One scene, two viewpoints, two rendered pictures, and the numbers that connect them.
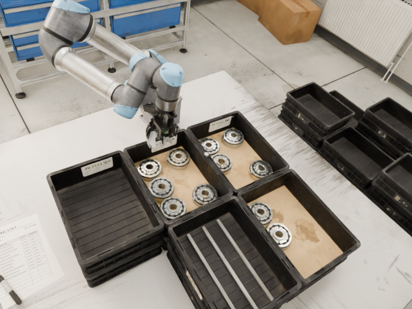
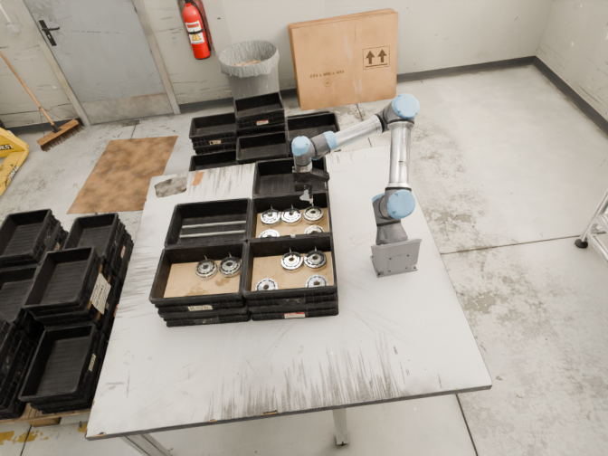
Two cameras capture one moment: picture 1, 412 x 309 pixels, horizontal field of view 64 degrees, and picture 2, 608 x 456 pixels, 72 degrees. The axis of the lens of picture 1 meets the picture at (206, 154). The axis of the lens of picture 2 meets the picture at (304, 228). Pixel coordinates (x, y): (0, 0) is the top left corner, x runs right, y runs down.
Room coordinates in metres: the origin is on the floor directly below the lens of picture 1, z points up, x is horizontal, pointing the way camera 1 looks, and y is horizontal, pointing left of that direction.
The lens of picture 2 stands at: (1.87, -0.88, 2.34)
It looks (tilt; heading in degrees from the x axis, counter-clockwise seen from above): 46 degrees down; 135
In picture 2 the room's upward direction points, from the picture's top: 8 degrees counter-clockwise
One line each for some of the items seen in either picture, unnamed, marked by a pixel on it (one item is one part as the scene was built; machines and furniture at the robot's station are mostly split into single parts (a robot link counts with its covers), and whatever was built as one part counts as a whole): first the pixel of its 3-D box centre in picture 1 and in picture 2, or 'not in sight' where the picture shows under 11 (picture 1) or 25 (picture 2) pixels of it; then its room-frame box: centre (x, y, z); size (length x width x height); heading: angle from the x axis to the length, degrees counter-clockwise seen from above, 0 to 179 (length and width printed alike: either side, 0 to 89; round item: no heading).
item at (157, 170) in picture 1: (149, 167); (313, 213); (0.84, 0.22, 0.86); 0.10 x 0.10 x 0.01
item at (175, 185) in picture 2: not in sight; (170, 186); (-0.17, 0.03, 0.71); 0.22 x 0.19 x 0.01; 44
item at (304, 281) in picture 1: (296, 219); (200, 270); (0.68, -0.38, 0.92); 0.40 x 0.30 x 0.02; 40
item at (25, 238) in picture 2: not in sight; (38, 255); (-0.81, -0.74, 0.37); 0.40 x 0.30 x 0.45; 134
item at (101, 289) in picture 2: not in sight; (100, 292); (-0.12, -0.66, 0.41); 0.31 x 0.02 x 0.16; 134
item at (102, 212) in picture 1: (105, 208); (291, 184); (0.61, 0.33, 0.87); 0.40 x 0.30 x 0.11; 40
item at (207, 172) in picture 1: (175, 179); (291, 223); (0.80, 0.10, 0.87); 0.40 x 0.30 x 0.11; 40
